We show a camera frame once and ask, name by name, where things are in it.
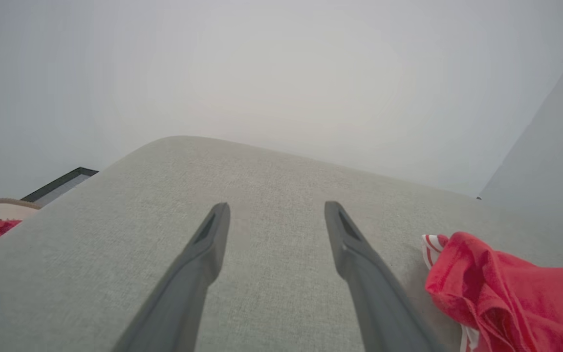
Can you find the red and white garment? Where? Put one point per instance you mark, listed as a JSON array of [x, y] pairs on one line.
[[506, 298]]

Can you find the grey fabric sofa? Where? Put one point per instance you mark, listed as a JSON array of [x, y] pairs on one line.
[[281, 176]]

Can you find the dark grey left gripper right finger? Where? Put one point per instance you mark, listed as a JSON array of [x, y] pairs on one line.
[[374, 293]]

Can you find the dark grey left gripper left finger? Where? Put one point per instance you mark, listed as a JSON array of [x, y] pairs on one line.
[[188, 288]]

